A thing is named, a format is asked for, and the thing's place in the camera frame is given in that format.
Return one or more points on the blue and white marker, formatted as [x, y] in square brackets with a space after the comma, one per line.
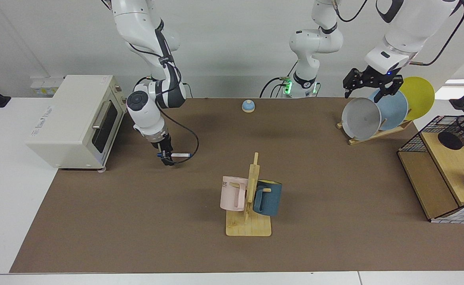
[182, 154]

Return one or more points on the black mesh pen holder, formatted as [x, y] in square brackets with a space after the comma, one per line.
[449, 140]

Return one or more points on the light blue plate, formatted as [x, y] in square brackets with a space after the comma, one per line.
[394, 111]

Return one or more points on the yellow plate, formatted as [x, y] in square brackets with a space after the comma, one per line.
[420, 95]

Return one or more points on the grey plate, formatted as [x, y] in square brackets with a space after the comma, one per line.
[360, 118]

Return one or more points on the wooden plate rack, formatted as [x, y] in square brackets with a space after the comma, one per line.
[374, 135]

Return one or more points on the brown table cloth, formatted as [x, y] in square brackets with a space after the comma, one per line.
[137, 217]

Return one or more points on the pink mug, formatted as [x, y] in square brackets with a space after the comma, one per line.
[228, 198]

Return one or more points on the small blue round bell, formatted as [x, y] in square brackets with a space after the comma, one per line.
[248, 105]

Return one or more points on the pale toaster oven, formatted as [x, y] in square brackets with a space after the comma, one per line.
[69, 118]

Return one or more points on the wooden mug stand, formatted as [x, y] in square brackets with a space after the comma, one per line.
[251, 229]

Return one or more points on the teal mug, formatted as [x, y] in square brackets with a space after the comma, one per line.
[269, 202]

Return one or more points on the white wall socket strip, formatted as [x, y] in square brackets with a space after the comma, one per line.
[46, 85]

